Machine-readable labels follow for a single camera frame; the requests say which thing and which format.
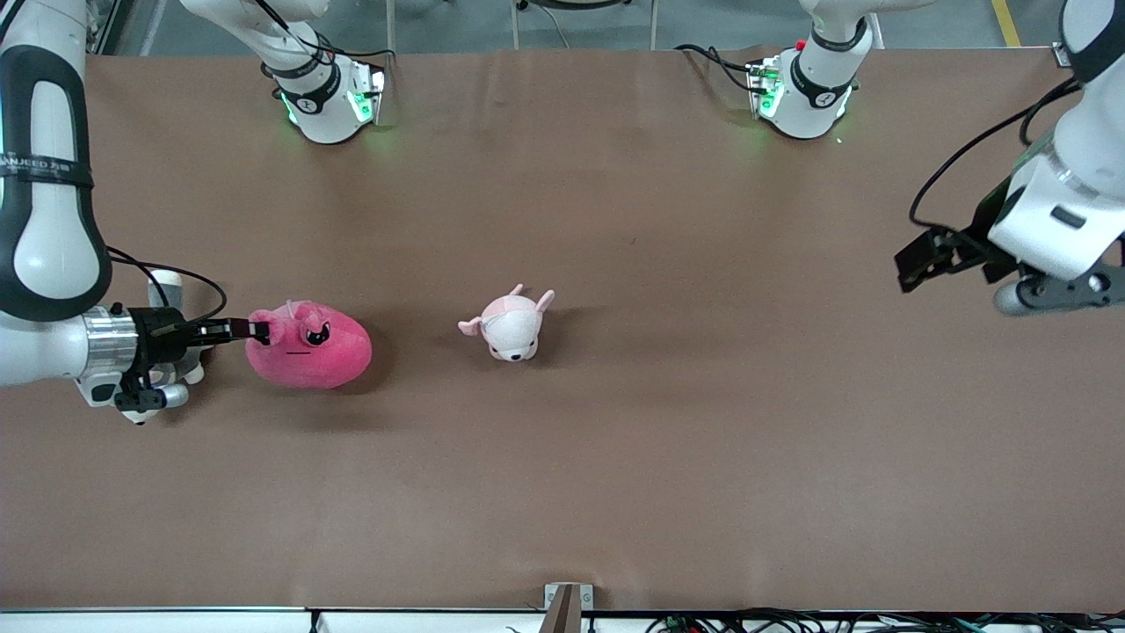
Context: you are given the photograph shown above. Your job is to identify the hot pink round plush toy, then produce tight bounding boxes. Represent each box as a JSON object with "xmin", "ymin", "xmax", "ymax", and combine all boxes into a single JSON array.
[{"xmin": 244, "ymin": 299, "xmax": 373, "ymax": 390}]

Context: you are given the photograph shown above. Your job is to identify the grey white husky plush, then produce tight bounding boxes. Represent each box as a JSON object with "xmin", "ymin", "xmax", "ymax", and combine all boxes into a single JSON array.
[{"xmin": 123, "ymin": 271, "xmax": 218, "ymax": 427}]

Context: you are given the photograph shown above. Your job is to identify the light pink dog plush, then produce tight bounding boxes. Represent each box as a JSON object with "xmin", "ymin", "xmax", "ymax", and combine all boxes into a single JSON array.
[{"xmin": 457, "ymin": 283, "xmax": 556, "ymax": 363}]

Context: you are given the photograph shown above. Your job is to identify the chair base metal legs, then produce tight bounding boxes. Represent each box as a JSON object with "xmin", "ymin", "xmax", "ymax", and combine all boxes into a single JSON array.
[{"xmin": 512, "ymin": 0, "xmax": 658, "ymax": 52}]

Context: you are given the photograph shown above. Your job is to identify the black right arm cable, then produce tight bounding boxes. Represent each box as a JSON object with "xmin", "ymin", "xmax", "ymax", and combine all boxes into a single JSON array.
[{"xmin": 105, "ymin": 246, "xmax": 229, "ymax": 328}]

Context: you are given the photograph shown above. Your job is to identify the white table edge rail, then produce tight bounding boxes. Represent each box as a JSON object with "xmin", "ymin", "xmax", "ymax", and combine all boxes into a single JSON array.
[{"xmin": 0, "ymin": 607, "xmax": 1125, "ymax": 633}]

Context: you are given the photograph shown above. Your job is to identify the black right base cable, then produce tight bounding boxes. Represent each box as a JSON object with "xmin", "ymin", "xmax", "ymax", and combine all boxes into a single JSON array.
[{"xmin": 255, "ymin": 0, "xmax": 396, "ymax": 89}]

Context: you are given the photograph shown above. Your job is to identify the black base cable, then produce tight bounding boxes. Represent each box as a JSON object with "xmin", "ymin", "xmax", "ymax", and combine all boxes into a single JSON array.
[
  {"xmin": 675, "ymin": 42, "xmax": 766, "ymax": 93},
  {"xmin": 255, "ymin": 0, "xmax": 396, "ymax": 89}
]

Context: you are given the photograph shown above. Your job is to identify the black left base cable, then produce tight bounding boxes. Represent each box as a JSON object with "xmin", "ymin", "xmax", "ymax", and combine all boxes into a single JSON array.
[{"xmin": 675, "ymin": 42, "xmax": 766, "ymax": 93}]

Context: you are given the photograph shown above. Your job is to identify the aluminium frame post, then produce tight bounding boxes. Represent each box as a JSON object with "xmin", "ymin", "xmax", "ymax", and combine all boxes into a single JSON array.
[{"xmin": 86, "ymin": 0, "xmax": 133, "ymax": 55}]

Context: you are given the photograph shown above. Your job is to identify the black cable bundle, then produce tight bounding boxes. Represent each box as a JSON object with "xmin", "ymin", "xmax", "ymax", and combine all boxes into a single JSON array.
[{"xmin": 646, "ymin": 608, "xmax": 1125, "ymax": 633}]

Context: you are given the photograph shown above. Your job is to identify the metal table edge bracket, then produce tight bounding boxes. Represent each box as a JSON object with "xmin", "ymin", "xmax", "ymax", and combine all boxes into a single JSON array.
[{"xmin": 543, "ymin": 582, "xmax": 595, "ymax": 633}]

